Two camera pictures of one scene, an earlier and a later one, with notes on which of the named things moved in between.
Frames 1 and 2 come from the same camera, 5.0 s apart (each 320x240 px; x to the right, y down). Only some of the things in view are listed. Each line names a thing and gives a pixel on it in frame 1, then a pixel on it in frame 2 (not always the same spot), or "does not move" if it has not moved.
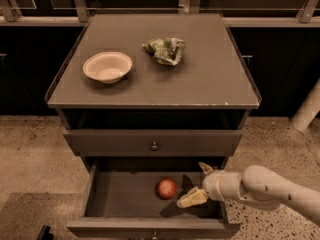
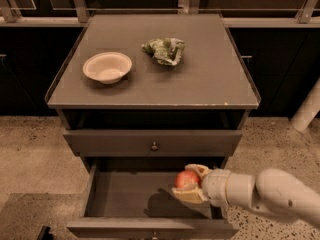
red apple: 167,188 -> 186,178
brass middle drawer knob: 155,237 does not move
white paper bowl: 108,67 does not move
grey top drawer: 153,143 does not move
